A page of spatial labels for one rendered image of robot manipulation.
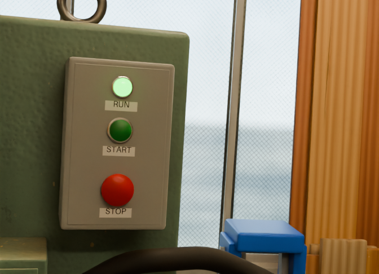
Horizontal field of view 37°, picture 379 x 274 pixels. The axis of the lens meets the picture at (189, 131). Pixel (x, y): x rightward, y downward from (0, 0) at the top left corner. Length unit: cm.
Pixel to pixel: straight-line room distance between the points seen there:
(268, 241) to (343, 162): 73
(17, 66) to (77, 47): 6
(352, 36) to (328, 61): 12
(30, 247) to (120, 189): 10
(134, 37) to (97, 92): 9
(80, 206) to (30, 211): 8
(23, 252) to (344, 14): 162
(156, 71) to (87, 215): 15
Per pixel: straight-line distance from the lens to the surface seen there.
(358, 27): 201
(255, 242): 130
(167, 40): 60
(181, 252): 58
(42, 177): 59
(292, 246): 132
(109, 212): 53
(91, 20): 69
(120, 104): 52
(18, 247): 56
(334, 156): 195
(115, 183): 52
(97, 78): 52
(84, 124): 52
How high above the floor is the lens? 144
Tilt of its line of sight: 3 degrees down
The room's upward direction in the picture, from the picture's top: 3 degrees clockwise
